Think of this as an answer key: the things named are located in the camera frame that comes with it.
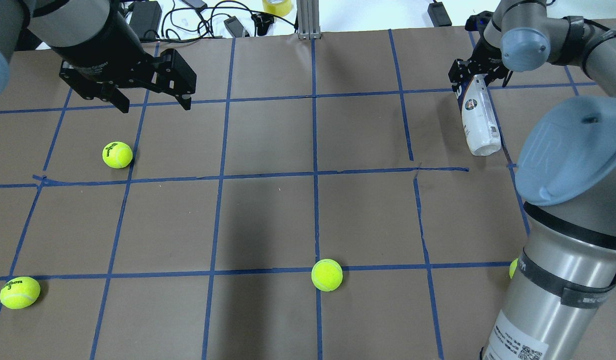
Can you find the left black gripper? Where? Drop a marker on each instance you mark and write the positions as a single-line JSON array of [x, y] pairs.
[[99, 46]]

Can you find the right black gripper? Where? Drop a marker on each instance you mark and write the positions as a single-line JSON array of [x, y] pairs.
[[489, 58]]

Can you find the white tennis ball can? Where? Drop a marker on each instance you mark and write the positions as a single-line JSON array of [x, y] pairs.
[[479, 123]]

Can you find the tennis ball behind arm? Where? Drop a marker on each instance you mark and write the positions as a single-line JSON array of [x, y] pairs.
[[117, 155]]

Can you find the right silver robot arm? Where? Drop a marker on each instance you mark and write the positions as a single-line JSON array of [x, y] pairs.
[[566, 174]]

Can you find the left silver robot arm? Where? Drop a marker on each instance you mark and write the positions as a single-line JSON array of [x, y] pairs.
[[42, 20]]

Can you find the far yellow tennis ball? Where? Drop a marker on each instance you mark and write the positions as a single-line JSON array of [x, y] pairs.
[[512, 267]]

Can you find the yellow tennis ball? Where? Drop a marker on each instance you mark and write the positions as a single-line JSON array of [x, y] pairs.
[[512, 267], [20, 292], [327, 275]]

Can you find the near yellow tennis ball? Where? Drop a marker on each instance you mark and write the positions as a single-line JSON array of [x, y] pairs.
[[20, 292]]

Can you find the middle yellow tennis ball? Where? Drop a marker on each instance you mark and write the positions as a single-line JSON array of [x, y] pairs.
[[327, 275]]

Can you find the black power adapter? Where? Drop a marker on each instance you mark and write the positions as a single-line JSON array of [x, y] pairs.
[[438, 14]]

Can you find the yellow tape roll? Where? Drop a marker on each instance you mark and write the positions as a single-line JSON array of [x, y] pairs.
[[277, 7]]

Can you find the aluminium frame post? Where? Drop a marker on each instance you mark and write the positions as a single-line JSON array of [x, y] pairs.
[[307, 15]]

